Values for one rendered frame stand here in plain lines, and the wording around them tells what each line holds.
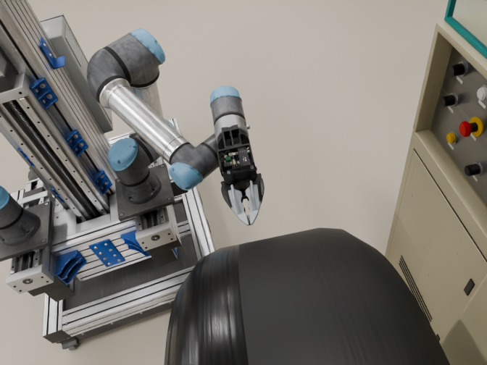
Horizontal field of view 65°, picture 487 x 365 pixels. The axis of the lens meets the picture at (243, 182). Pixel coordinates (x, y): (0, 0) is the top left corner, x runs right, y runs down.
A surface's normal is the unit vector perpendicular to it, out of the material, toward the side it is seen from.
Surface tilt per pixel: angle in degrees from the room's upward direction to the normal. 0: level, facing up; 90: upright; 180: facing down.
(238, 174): 97
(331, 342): 5
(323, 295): 16
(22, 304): 0
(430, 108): 90
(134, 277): 0
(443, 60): 90
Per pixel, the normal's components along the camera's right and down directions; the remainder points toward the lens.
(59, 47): 0.29, 0.69
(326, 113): -0.16, -0.65
